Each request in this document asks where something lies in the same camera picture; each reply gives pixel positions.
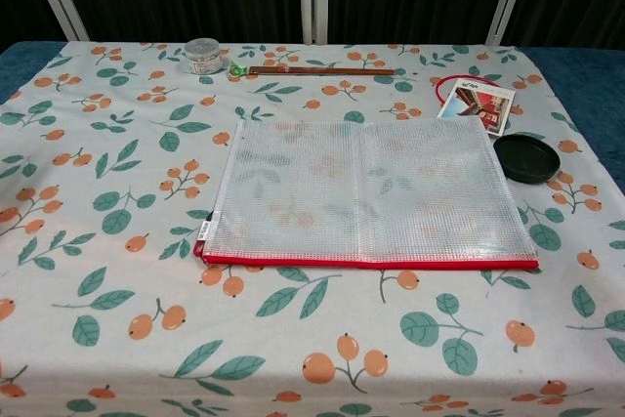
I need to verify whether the clear mesh zipper pouch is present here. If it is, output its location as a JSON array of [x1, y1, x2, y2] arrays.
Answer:
[[196, 116, 543, 272]]

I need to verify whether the brown wooden chopstick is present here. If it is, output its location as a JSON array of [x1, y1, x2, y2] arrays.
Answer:
[[251, 66, 396, 78], [257, 63, 343, 70]]

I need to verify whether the red rubber band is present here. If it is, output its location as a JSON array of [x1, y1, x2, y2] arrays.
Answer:
[[434, 75, 501, 106]]

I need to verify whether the small clear plastic jar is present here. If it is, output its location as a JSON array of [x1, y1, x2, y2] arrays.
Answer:
[[184, 37, 226, 76]]

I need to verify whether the red building postcard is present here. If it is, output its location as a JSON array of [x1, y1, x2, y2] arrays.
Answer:
[[437, 77, 515, 138]]

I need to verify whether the floral white tablecloth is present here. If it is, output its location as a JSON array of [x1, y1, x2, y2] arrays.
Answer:
[[0, 40, 625, 417]]

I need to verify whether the black round lid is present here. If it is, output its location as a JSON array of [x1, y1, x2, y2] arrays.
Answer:
[[492, 132, 563, 186]]

